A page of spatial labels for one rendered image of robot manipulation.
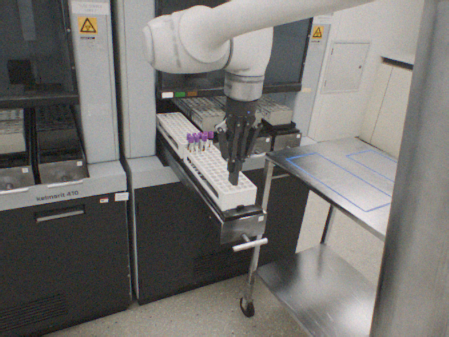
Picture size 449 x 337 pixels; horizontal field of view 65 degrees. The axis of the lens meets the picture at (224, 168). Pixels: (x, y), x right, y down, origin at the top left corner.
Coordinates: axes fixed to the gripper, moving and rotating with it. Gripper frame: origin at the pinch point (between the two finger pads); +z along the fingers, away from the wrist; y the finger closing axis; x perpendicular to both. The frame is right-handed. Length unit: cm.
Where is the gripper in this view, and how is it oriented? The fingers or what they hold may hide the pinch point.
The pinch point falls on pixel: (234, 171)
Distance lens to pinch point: 93.2
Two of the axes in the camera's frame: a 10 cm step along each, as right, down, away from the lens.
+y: -9.0, 1.4, -4.2
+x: 4.4, 4.5, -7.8
